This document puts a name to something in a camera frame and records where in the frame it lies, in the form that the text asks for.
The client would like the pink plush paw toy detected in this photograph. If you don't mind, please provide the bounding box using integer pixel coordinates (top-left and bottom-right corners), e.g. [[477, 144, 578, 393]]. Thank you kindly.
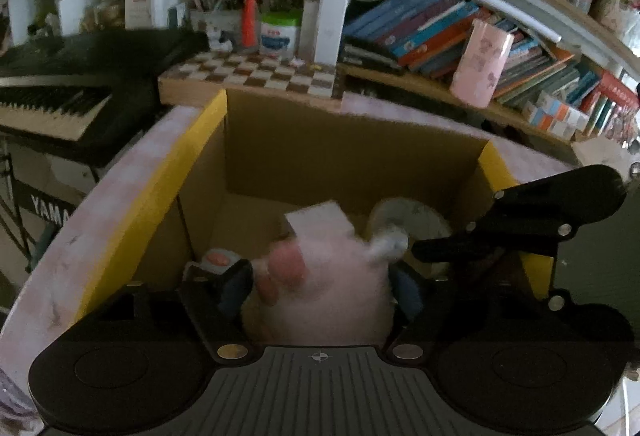
[[204, 232, 411, 347]]

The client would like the yellow adhesive tape roll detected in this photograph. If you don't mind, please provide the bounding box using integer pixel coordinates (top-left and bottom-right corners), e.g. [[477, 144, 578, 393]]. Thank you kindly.
[[364, 198, 452, 248]]

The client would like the white eraser block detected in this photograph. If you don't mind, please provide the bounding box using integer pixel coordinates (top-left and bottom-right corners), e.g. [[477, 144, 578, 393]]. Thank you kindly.
[[282, 200, 356, 238]]

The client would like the yellow cardboard box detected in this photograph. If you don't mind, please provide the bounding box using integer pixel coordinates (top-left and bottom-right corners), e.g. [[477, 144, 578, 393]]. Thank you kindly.
[[74, 87, 557, 347]]

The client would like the pink cartoon desk mat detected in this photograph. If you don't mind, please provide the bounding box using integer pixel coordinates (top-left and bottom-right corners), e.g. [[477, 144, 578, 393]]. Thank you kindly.
[[0, 92, 582, 417]]

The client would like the wooden chessboard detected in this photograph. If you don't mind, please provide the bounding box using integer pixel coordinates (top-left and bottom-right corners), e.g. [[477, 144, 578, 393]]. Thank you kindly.
[[158, 52, 344, 107]]

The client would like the orange white box lower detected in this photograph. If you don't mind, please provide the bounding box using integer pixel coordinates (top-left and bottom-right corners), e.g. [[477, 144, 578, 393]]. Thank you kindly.
[[522, 104, 576, 141]]

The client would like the orange white box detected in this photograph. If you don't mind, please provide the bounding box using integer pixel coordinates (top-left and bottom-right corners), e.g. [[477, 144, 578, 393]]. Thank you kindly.
[[536, 92, 589, 132], [522, 104, 576, 141]]

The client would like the orange white box upper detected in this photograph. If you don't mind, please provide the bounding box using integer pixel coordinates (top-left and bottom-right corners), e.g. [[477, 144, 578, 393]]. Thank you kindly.
[[536, 92, 589, 132]]

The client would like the black electronic keyboard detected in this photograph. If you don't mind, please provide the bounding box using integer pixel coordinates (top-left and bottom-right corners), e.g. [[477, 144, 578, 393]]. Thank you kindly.
[[1, 29, 208, 168]]

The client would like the pink cylindrical pen holder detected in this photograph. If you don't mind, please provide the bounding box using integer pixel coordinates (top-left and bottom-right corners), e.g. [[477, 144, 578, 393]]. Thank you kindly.
[[449, 19, 514, 109]]

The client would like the row of leaning books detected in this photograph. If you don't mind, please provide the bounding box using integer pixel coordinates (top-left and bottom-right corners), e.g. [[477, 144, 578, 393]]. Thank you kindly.
[[342, 0, 601, 112]]

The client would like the red marker bottle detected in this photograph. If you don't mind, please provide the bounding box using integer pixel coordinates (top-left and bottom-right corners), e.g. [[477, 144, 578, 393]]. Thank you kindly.
[[241, 0, 258, 48]]

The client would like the white green-lidded jar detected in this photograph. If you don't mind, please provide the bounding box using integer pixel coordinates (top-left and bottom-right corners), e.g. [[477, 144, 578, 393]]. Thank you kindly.
[[259, 10, 303, 59]]

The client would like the red thick dictionary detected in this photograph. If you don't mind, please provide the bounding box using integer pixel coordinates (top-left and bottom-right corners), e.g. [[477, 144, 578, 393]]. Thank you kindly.
[[598, 71, 639, 111]]

